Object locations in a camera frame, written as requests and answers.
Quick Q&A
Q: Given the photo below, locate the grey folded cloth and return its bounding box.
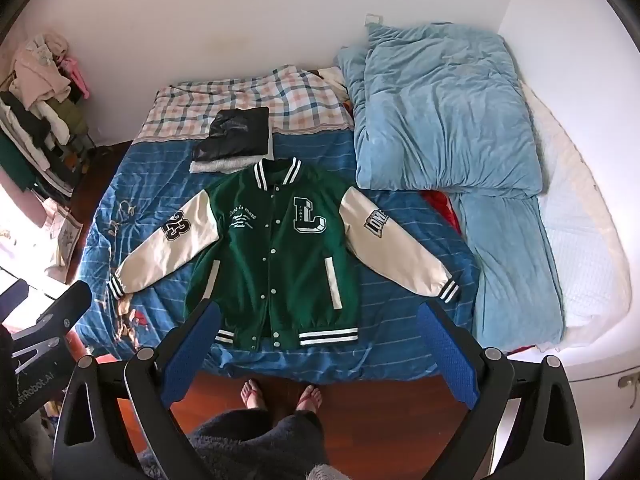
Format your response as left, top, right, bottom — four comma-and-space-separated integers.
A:
189, 156, 258, 176

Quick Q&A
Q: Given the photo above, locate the person's left foot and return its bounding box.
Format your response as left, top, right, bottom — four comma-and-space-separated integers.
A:
239, 379, 268, 413

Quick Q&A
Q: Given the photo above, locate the white quilted mattress pad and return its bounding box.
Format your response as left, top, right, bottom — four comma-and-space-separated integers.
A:
519, 79, 634, 332

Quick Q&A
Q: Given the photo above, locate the red cloth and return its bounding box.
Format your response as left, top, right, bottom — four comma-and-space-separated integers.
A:
421, 189, 462, 233

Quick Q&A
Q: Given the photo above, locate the person's dark grey fleece robe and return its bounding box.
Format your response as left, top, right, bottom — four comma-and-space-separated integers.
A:
136, 406, 351, 480

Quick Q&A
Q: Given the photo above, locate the green varsity jacket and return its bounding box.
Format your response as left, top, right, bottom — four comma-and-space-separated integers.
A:
114, 156, 462, 352

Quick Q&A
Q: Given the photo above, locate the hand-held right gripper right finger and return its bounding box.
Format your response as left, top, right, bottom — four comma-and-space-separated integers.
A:
416, 301, 587, 480

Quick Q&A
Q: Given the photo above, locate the blue striped bed sheet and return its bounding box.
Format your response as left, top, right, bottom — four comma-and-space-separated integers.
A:
80, 127, 482, 386

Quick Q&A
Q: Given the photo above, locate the person's foot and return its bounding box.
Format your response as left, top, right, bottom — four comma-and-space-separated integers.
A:
295, 384, 325, 412
239, 379, 268, 413

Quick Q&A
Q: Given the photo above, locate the white printed tote bag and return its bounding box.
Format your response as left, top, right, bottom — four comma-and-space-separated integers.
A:
49, 199, 84, 272

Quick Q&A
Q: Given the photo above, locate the clothes rack with hanging clothes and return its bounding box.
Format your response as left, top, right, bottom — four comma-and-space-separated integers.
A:
0, 31, 97, 202

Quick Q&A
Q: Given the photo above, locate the light blue duvet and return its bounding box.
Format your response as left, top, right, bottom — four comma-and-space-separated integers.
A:
333, 21, 567, 354

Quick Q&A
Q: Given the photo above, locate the black folded garment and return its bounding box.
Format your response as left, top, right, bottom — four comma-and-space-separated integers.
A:
192, 106, 273, 162

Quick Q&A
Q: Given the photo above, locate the person's right foot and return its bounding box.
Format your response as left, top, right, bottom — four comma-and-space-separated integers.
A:
295, 384, 325, 412

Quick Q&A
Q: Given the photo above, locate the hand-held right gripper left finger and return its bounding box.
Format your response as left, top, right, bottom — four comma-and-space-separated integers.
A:
51, 301, 222, 480

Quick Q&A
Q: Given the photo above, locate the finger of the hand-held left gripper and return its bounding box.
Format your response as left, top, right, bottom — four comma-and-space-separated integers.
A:
10, 281, 93, 347
0, 278, 30, 319

